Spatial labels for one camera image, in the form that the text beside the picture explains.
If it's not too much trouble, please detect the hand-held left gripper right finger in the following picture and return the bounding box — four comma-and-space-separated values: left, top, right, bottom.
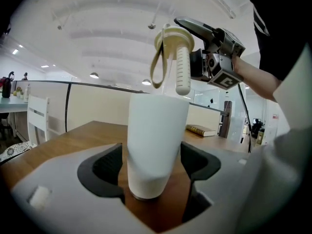
160, 141, 250, 234

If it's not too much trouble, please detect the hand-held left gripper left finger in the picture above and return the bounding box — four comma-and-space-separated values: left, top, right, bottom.
11, 142, 156, 234

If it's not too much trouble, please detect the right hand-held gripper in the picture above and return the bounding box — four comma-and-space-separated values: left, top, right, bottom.
173, 16, 247, 91

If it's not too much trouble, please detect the cream lid with infuser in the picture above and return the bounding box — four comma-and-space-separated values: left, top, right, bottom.
149, 23, 196, 96

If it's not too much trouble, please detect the white plastic cup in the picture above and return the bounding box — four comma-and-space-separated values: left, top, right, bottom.
126, 92, 191, 201

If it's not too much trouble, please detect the person's right forearm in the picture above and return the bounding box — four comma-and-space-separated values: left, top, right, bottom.
230, 55, 284, 102

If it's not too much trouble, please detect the brown hardcover book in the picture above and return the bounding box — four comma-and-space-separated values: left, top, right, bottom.
185, 124, 218, 137

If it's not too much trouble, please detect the brown wooden table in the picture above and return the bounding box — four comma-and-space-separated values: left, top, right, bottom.
0, 120, 252, 233

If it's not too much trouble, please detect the patterned white cushion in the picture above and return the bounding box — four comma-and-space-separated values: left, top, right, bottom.
0, 141, 38, 163

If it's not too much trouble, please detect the white wooden chair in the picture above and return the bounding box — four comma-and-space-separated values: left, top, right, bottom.
27, 94, 60, 146

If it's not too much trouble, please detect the cream partition panel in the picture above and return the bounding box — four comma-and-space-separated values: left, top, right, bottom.
66, 83, 224, 133

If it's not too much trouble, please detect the person's dark shirt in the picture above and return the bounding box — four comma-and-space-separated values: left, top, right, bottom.
249, 0, 312, 81

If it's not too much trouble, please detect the light blue table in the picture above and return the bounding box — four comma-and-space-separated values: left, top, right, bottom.
0, 95, 29, 114

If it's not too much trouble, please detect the grey partition panel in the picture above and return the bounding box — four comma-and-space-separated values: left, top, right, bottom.
11, 80, 68, 143

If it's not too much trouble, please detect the white bottle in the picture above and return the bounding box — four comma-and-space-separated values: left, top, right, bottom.
23, 84, 31, 103

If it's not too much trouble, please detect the black curved railing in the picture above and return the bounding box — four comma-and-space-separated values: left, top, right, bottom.
14, 79, 230, 134

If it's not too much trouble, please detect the black bag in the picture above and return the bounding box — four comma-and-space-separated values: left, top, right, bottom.
1, 71, 15, 98

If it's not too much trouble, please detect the black cable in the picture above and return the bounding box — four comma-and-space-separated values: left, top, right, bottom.
237, 83, 253, 154

